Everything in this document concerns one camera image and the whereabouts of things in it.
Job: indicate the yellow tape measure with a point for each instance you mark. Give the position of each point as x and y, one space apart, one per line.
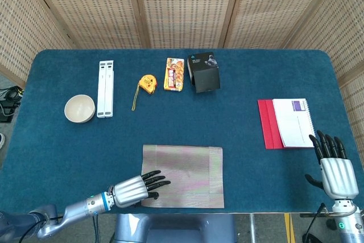
148 83

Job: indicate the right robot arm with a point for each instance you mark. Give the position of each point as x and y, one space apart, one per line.
349 226

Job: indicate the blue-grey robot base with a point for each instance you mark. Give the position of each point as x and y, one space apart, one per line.
176 228

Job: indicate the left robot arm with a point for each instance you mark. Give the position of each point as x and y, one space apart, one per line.
82 207

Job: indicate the blue table cloth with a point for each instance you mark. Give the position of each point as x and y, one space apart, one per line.
71 154

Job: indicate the metal table leg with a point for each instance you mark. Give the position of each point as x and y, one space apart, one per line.
252 226

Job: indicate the white folding stand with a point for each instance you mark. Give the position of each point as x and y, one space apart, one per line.
105 89

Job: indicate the red folder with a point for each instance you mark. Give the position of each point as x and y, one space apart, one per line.
267 123

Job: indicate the woven grey placemat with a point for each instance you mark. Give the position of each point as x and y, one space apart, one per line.
193 174

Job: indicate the black cardboard box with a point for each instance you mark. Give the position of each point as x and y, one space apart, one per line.
206 79

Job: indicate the white shoe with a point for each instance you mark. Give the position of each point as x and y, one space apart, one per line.
1 140

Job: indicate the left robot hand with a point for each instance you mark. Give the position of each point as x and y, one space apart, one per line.
130 191

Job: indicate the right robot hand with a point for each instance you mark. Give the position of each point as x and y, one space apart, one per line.
338 174

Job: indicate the white spiral notebook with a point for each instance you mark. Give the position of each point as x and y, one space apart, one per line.
293 120

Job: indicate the yellow curry food box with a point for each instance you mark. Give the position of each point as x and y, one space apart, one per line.
173 73

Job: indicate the white ceramic bowl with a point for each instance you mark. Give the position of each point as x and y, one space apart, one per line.
79 107

